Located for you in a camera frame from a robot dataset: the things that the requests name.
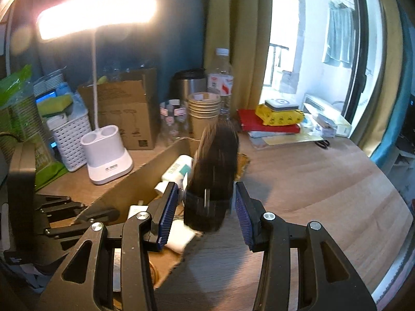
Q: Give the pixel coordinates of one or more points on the green snack bag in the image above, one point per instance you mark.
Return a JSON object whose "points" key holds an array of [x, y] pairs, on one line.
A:
{"points": [[20, 119]]}

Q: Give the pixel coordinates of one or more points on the brown lamp carton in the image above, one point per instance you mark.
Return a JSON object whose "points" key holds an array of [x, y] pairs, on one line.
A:
{"points": [[131, 104]]}

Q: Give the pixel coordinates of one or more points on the white power bank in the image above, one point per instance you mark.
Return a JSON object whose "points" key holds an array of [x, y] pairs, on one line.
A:
{"points": [[281, 105]]}

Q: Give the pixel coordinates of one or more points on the black scissors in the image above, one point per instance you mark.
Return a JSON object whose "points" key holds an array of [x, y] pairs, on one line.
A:
{"points": [[324, 144]]}

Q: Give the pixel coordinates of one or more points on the stainless steel thermos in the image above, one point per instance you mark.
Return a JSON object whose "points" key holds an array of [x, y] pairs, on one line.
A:
{"points": [[187, 82]]}

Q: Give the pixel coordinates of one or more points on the red book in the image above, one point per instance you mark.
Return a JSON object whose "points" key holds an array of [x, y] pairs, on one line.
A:
{"points": [[249, 121]]}

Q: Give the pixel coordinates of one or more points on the white woven plastic basket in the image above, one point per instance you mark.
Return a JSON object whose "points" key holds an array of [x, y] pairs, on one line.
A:
{"points": [[68, 140]]}

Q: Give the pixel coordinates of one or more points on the white pill bottle teal label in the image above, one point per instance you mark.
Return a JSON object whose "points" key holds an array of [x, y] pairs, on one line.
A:
{"points": [[177, 171]]}

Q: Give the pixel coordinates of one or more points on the yellow green sponge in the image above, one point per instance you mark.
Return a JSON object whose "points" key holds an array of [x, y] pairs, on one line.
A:
{"points": [[52, 106]]}

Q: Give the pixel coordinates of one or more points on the hanging grey towel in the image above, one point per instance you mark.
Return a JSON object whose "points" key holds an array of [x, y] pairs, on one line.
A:
{"points": [[340, 36]]}

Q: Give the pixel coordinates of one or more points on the cardboard box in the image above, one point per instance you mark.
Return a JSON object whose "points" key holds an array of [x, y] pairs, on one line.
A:
{"points": [[215, 263]]}

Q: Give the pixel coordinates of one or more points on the yellow tissue pack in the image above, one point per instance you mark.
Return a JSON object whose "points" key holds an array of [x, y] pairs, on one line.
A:
{"points": [[270, 117]]}

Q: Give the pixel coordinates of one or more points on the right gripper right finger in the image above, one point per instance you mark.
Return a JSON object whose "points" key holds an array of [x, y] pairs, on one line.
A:
{"points": [[327, 279]]}

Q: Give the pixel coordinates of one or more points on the patterned glass jar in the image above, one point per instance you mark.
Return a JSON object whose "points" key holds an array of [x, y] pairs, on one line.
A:
{"points": [[174, 121]]}

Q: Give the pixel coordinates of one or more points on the stack of paper cups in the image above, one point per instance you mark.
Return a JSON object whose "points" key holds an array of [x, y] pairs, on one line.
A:
{"points": [[204, 110]]}

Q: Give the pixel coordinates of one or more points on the clear water bottle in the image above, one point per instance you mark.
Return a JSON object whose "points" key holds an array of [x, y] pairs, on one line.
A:
{"points": [[220, 80]]}

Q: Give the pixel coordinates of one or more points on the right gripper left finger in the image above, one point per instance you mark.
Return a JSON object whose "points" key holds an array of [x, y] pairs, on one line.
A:
{"points": [[84, 280]]}

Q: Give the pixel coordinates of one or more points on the white small jar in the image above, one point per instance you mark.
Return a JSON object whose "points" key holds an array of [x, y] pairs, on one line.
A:
{"points": [[180, 235]]}

